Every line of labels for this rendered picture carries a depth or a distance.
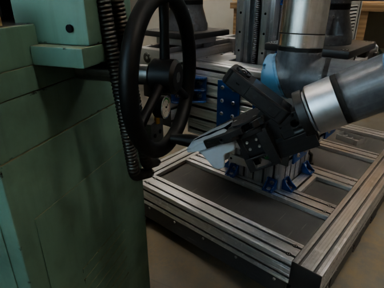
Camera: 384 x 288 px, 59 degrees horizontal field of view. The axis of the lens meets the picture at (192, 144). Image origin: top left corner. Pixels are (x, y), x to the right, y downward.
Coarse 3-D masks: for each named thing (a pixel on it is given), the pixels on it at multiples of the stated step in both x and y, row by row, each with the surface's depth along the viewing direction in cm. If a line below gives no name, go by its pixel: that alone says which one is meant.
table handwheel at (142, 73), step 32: (160, 0) 50; (128, 32) 45; (160, 32) 56; (192, 32) 65; (128, 64) 45; (160, 64) 56; (192, 64) 69; (128, 96) 46; (160, 96) 56; (192, 96) 71; (128, 128) 49
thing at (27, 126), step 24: (24, 96) 52; (48, 96) 57; (72, 96) 63; (96, 96) 70; (0, 120) 48; (24, 120) 53; (48, 120) 58; (72, 120) 64; (0, 144) 49; (24, 144) 53
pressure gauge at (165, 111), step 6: (162, 96) 90; (168, 96) 91; (162, 102) 88; (168, 102) 92; (156, 108) 88; (162, 108) 89; (168, 108) 93; (156, 114) 90; (162, 114) 89; (168, 114) 93; (156, 120) 93
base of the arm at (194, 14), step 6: (186, 0) 112; (192, 0) 113; (198, 0) 114; (192, 6) 113; (198, 6) 115; (192, 12) 114; (198, 12) 115; (204, 12) 118; (174, 18) 115; (192, 18) 114; (198, 18) 115; (204, 18) 117; (174, 24) 115; (198, 24) 115; (204, 24) 117; (174, 30) 116; (198, 30) 116; (204, 30) 118
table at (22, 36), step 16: (0, 32) 47; (16, 32) 49; (32, 32) 52; (0, 48) 47; (16, 48) 49; (32, 48) 52; (48, 48) 51; (64, 48) 50; (80, 48) 49; (96, 48) 52; (0, 64) 47; (16, 64) 50; (32, 64) 53; (48, 64) 52; (64, 64) 51; (80, 64) 50; (96, 64) 53
